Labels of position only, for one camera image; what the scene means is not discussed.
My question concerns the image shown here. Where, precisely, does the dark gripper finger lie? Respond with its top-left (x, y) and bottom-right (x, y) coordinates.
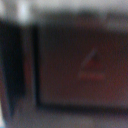
top-left (0, 19), bottom-right (27, 117)

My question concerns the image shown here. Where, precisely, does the black air fryer drawer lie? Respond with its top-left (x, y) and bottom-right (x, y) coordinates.
top-left (34, 19), bottom-right (128, 109)

